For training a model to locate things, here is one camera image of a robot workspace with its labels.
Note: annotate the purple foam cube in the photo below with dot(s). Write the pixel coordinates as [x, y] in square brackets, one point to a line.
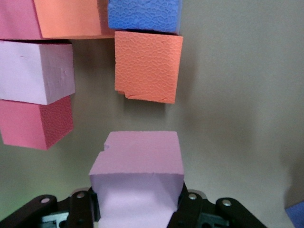
[142, 14]
[296, 215]

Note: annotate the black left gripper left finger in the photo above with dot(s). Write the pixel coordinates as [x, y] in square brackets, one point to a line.
[78, 209]

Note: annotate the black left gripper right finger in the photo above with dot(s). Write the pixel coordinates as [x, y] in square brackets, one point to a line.
[194, 209]

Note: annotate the red foam cube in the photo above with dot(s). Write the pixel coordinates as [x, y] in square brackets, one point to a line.
[16, 19]
[28, 123]

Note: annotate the pink foam cube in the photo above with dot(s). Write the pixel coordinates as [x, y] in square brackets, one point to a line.
[31, 71]
[137, 156]

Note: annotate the orange foam cube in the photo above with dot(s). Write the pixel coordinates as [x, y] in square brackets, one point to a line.
[69, 16]
[147, 66]

